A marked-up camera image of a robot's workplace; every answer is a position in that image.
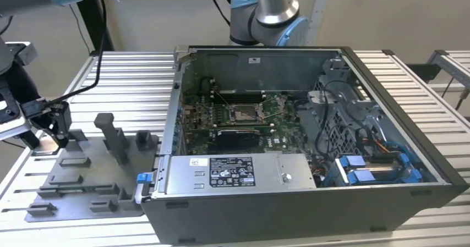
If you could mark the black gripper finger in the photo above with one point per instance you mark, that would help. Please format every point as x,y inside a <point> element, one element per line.
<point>31,141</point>
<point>63,123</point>

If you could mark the square silver CPU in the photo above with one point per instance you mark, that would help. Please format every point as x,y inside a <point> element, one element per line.
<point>49,143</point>

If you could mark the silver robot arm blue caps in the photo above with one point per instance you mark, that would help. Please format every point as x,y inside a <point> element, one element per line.
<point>275,5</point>

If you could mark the CPU socket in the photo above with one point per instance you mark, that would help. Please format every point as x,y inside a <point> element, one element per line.
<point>246,115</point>

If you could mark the grey plastic parts rack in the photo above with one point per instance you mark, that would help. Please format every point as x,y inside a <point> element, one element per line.
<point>91,159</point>

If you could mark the green RAM stick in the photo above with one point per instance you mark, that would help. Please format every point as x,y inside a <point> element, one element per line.
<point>73,188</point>

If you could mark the blue release latch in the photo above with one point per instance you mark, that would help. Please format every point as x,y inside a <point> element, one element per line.
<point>142,178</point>

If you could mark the silver power supply unit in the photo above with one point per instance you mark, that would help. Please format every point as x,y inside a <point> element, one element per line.
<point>183,181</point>

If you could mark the thin metal locking lever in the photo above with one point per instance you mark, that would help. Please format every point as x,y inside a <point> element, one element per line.
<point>222,97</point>
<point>278,106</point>

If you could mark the black graphics card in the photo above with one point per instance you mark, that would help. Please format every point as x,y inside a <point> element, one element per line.
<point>236,139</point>

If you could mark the installed RAM stick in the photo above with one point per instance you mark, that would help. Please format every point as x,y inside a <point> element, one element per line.
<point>242,126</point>

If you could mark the green motherboard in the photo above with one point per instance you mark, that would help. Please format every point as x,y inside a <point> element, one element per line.
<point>286,137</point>

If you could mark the black open PC case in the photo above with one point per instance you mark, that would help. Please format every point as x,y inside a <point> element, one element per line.
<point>256,219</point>

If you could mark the grey metal disk cage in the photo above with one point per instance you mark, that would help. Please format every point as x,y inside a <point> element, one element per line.
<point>344,120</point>

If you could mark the hard disk in blue carrier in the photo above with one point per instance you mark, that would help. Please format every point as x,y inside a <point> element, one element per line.
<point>350,161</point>
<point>361,176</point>

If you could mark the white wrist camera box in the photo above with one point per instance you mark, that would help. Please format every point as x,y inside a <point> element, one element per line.
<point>11,130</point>

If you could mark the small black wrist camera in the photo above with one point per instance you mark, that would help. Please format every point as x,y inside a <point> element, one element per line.
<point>33,109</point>

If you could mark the black upright frame post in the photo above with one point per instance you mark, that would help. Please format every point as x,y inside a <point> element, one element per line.
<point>91,32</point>

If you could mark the white upright post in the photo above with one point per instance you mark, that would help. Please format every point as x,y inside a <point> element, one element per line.
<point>319,10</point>

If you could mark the aluminium side table frame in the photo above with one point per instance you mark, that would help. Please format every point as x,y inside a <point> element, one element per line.
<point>451,65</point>

